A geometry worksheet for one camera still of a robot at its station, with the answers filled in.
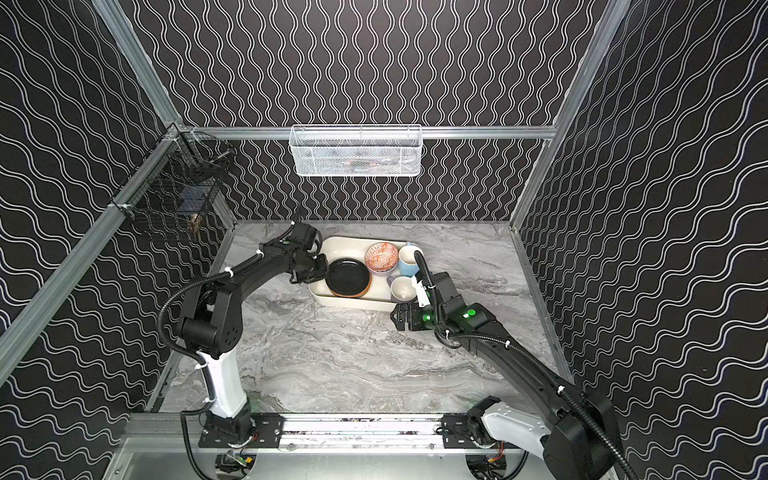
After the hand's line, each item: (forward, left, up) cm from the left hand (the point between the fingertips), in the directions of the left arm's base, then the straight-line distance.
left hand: (328, 272), depth 96 cm
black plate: (+1, -6, -4) cm, 7 cm away
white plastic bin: (-4, -16, -8) cm, 19 cm away
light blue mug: (+7, -25, -1) cm, 26 cm away
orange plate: (-5, -4, -5) cm, 8 cm away
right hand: (-17, -26, +5) cm, 31 cm away
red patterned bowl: (+9, -16, -4) cm, 19 cm away
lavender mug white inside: (-1, -24, -7) cm, 25 cm away
